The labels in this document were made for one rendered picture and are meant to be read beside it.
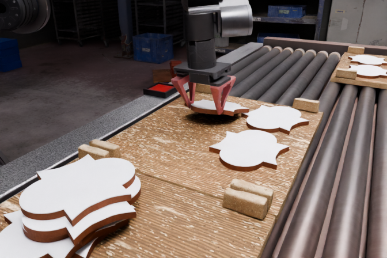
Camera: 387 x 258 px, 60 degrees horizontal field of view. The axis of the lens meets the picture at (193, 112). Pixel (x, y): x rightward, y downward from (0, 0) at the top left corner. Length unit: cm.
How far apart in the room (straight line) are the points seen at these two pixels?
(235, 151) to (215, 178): 8
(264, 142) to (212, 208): 20
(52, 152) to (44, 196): 26
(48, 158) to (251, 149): 38
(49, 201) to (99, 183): 6
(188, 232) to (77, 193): 14
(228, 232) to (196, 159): 18
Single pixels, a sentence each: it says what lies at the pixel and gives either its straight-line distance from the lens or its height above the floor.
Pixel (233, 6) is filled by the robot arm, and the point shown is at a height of 118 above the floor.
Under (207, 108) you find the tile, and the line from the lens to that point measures 68.
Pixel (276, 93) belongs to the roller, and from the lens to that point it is 100.
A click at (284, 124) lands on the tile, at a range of 72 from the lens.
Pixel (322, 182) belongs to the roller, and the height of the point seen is 92.
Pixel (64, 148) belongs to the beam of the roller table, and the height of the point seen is 92.
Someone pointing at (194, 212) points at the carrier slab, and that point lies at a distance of 47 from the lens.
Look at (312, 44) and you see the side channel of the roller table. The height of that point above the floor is 94.
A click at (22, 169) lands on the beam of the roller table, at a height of 91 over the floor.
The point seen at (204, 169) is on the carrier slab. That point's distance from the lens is 56.
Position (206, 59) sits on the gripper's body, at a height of 108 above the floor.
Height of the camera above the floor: 123
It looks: 23 degrees down
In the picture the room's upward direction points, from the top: straight up
